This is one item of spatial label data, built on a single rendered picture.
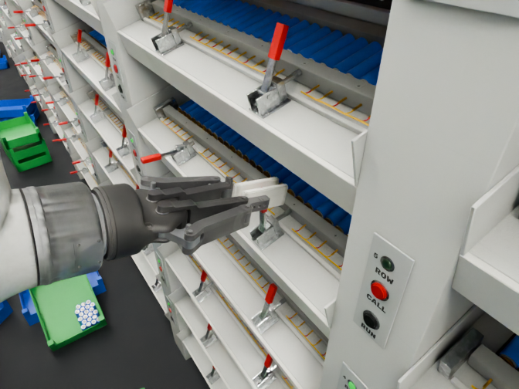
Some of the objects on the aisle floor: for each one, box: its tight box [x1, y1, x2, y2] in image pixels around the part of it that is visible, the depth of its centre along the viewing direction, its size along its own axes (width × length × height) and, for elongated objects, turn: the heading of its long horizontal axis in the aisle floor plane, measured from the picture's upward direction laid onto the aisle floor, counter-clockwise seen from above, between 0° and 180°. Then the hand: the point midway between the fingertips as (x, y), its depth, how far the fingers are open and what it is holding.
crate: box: [29, 274, 107, 351], centre depth 150 cm, size 30×20×8 cm
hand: (259, 194), depth 50 cm, fingers closed, pressing on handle
